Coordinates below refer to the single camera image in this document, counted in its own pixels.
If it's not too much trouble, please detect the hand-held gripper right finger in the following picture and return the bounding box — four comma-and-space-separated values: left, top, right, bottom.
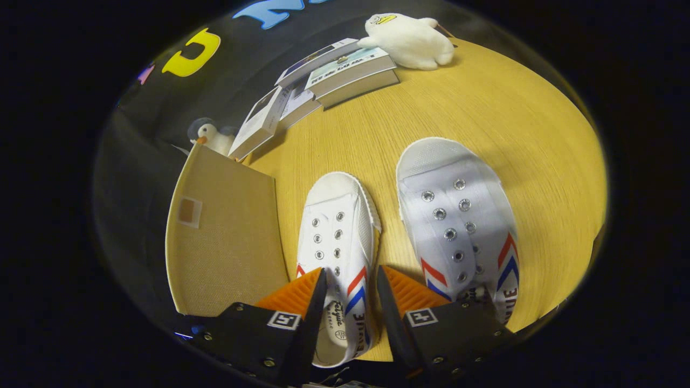
376, 265, 515, 380

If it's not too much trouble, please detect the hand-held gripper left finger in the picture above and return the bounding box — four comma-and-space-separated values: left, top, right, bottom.
191, 268, 328, 386

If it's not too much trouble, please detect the white shoe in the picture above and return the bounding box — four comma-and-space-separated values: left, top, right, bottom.
295, 171, 382, 369
396, 137, 519, 325

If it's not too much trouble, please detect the beige fabric storage box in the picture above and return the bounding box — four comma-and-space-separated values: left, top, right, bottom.
165, 143, 290, 317

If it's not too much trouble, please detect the white book with portrait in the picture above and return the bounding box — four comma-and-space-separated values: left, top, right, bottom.
227, 86, 292, 161

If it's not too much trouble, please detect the grey penguin plush toy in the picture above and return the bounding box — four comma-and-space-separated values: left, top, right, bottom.
187, 117, 238, 157

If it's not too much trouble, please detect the thin white booklet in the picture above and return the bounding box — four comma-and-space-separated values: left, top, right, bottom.
278, 86, 323, 130

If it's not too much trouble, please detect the thick dark-edged book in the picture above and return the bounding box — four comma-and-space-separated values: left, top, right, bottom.
318, 69, 401, 110

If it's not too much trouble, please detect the book with pale blue cover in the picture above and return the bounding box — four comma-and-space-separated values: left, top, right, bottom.
305, 47, 397, 99

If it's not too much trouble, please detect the book with dark blue picture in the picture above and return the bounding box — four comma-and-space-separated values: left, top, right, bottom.
275, 38, 361, 88

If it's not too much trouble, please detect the white duck plush toy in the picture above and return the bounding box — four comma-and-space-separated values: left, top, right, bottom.
357, 13, 455, 71

